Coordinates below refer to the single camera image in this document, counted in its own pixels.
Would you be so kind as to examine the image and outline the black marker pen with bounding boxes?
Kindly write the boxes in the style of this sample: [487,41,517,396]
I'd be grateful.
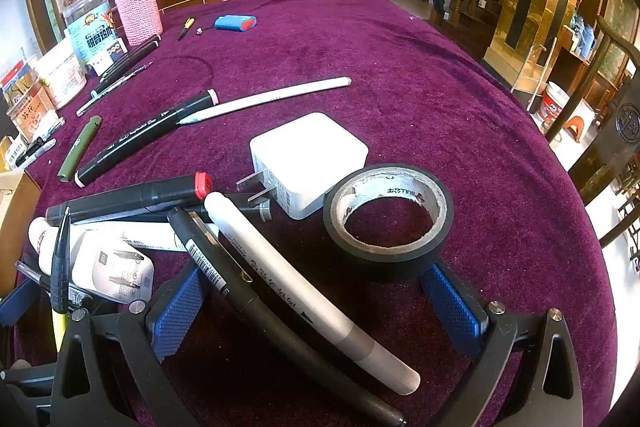
[167,207,407,427]

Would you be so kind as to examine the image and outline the clear jar with blue label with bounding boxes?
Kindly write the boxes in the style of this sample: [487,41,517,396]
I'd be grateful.
[62,0,126,68]

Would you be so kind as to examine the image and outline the black marker with pink caps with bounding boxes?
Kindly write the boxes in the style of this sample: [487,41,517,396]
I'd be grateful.
[74,89,219,188]

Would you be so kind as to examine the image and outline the black pen with clip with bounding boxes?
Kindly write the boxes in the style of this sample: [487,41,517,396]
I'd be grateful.
[50,207,74,314]

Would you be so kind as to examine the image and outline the thin black and purple pen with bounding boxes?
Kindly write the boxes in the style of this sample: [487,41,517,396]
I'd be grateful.
[90,62,154,98]

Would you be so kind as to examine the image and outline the small white card box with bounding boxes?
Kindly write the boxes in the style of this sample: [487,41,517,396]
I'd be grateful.
[87,39,127,76]

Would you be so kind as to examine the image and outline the white flat charger plug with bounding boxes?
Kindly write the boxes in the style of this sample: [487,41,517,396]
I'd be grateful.
[70,229,155,306]

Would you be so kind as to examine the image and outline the black and silver ballpoint pen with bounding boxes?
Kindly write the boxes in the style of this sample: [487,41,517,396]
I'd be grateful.
[15,260,94,309]

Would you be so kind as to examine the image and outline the silver marker with black cap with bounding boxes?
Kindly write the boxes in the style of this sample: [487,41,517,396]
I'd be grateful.
[15,138,57,168]

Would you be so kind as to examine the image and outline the long white pen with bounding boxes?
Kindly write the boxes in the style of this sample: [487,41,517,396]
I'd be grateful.
[177,77,352,126]

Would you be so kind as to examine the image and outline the olive green pen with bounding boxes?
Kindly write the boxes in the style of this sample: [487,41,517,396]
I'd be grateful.
[57,116,103,182]

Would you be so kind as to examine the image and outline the white tube with red print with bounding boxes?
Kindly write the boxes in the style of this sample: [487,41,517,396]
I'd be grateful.
[27,217,68,274]

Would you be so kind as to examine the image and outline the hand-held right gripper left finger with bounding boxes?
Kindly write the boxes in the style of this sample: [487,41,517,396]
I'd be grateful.
[50,264,210,427]

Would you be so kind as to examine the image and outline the dustpan with long handle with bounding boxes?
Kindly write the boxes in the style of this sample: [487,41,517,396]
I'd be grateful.
[526,36,559,112]

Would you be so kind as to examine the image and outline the white charger adapter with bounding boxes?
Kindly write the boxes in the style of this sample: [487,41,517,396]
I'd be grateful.
[235,112,370,222]

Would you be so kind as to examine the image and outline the black electrical tape roll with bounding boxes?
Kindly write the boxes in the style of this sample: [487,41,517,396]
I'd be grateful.
[322,164,456,284]

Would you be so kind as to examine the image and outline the black hair tie loop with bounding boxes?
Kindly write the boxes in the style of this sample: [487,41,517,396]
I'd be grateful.
[149,55,215,92]

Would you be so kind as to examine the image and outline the orange labelled jar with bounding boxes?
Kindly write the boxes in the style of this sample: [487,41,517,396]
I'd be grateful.
[0,59,62,144]

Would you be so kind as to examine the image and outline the wooden chair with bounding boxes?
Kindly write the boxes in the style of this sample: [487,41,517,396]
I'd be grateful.
[544,14,640,250]

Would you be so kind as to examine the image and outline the bottle with pink knitted sleeve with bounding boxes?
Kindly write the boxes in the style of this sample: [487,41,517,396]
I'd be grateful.
[115,0,164,48]

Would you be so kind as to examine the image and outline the blue battery pack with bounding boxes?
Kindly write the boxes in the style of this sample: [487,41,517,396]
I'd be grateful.
[215,15,257,32]

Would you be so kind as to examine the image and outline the black marker with red cap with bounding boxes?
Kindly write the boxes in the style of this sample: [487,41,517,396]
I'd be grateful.
[46,172,213,228]

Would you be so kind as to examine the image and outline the grey marker with white cap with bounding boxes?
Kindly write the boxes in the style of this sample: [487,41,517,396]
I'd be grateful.
[204,191,422,397]

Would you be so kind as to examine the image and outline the orange plastic stool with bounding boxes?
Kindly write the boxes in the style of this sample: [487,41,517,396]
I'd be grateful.
[562,114,592,144]

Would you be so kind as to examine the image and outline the white plastic bucket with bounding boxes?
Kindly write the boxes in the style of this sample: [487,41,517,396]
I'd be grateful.
[536,81,596,140]

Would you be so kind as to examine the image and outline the white and pink jar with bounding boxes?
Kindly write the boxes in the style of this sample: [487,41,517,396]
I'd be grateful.
[34,38,89,110]

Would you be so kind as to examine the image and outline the bundle of black pens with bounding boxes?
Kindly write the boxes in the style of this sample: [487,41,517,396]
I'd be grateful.
[99,37,162,84]

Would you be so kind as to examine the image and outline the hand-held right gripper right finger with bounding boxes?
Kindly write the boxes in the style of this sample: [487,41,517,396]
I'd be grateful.
[419,261,584,427]

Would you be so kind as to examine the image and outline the cardboard box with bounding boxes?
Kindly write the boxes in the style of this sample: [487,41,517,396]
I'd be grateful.
[0,169,44,299]

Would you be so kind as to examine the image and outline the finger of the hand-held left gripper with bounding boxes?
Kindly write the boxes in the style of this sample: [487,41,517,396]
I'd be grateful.
[0,279,28,327]

